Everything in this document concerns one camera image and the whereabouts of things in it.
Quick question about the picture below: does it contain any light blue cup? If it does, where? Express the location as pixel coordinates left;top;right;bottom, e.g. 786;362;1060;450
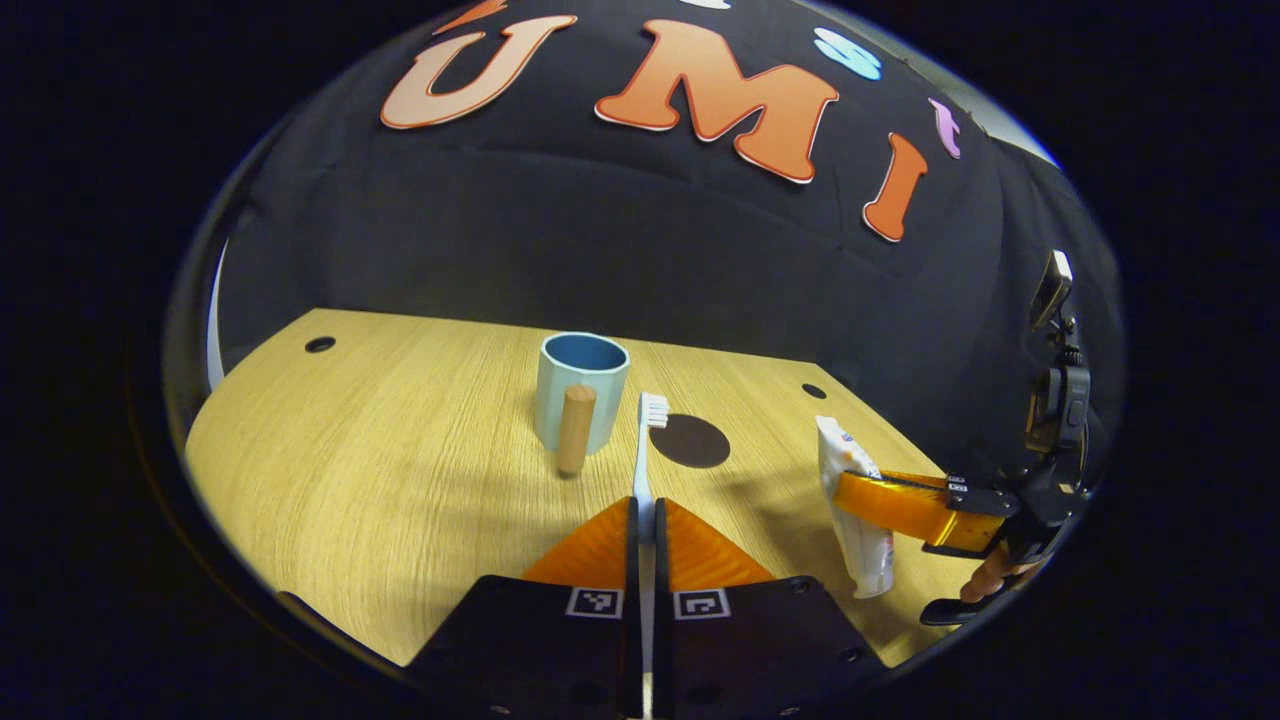
533;332;631;478

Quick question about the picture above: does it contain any black backdrop cloth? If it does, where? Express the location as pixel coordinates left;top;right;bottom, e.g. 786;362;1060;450
215;0;1126;481

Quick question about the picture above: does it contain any white toothpaste tube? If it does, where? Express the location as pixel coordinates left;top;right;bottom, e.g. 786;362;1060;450
815;415;896;599

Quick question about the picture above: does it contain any brown round coaster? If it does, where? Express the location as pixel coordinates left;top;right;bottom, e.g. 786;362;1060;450
650;414;732;469

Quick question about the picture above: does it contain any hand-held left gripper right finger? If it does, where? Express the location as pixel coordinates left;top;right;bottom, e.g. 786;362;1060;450
652;497;891;720

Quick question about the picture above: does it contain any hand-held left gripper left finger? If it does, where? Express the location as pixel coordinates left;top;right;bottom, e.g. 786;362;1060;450
405;497;641;720

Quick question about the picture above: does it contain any white toothbrush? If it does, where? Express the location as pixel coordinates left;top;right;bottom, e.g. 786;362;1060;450
632;392;671;716

